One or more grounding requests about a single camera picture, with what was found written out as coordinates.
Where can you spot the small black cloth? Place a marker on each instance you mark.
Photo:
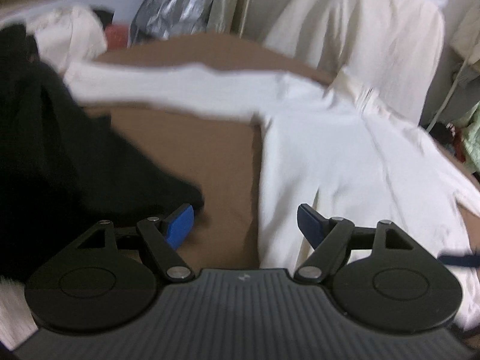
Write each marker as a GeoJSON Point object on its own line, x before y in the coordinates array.
{"type": "Point", "coordinates": [103, 15]}

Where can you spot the white long-sleeve shirt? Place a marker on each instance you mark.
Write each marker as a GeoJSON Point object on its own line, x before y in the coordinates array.
{"type": "Point", "coordinates": [337, 157]}

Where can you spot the white fluffy cloth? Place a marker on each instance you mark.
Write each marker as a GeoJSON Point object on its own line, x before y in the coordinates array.
{"type": "Point", "coordinates": [13, 315]}

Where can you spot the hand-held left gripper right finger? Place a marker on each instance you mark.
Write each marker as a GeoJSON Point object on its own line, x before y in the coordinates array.
{"type": "Point", "coordinates": [311, 224]}

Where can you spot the black garment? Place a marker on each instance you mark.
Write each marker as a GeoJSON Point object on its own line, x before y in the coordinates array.
{"type": "Point", "coordinates": [56, 157]}

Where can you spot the cream cloth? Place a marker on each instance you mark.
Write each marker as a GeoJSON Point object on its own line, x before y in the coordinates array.
{"type": "Point", "coordinates": [467, 30]}

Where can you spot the beige curtain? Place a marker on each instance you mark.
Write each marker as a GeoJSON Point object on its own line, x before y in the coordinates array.
{"type": "Point", "coordinates": [228, 0]}

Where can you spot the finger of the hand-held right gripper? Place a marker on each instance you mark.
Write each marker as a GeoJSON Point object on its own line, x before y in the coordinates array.
{"type": "Point", "coordinates": [459, 259]}

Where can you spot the red plastic object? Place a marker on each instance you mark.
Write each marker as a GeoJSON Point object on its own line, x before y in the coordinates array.
{"type": "Point", "coordinates": [117, 35]}

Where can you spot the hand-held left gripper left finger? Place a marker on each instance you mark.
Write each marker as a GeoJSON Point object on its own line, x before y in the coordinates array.
{"type": "Point", "coordinates": [180, 225]}

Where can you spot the white hanging robe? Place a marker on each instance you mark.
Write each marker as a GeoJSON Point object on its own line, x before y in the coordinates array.
{"type": "Point", "coordinates": [356, 26]}

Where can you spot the white patterned cloth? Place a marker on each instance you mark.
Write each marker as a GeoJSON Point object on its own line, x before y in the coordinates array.
{"type": "Point", "coordinates": [63, 33]}

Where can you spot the silver plastic bag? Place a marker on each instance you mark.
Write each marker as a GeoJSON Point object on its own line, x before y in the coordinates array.
{"type": "Point", "coordinates": [176, 3]}

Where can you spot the light green cloth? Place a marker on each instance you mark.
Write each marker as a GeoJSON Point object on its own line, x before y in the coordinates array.
{"type": "Point", "coordinates": [470, 138]}

